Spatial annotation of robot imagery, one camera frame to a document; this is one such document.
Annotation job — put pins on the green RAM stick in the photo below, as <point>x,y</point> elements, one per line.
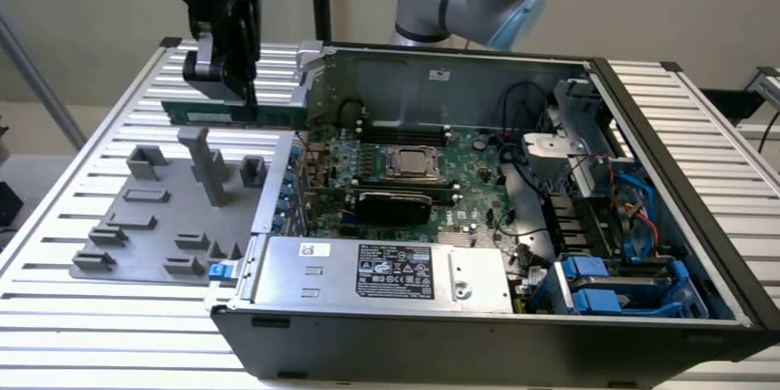
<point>277,113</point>

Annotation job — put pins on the empty black RAM slots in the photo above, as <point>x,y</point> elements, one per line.
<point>401,134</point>

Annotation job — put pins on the silver case latch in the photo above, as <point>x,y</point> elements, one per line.
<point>309,54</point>

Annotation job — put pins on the grey parts rack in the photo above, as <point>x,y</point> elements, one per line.
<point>176,225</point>

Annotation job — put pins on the CPU in socket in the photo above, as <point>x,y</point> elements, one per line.
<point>409,162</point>

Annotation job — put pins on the black graphics card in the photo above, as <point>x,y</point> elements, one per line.
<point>392,203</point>

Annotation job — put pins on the black box at edge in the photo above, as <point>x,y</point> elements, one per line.
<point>9,205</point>

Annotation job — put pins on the blue case latch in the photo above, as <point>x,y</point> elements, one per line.
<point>220,271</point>

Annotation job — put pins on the green motherboard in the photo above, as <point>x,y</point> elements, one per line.
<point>469,180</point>

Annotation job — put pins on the silver power supply unit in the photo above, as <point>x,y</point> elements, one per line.
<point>341,271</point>

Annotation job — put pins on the small silver heatsink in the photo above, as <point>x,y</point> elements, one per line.
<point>454,239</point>

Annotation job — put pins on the silver drive cage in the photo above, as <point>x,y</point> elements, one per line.
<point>572,152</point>

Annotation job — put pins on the metal slat table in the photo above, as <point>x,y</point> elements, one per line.
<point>90,330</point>

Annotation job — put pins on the black open PC case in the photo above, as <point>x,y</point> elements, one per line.
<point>486,344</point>

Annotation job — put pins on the blue disk bay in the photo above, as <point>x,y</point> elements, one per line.
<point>609,285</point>

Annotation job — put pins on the black block beside table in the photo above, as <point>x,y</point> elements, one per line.
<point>730,104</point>

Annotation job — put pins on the black upright post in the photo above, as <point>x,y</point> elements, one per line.
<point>321,2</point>

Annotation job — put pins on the grey slanted frame bar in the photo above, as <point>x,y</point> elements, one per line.
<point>36,84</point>

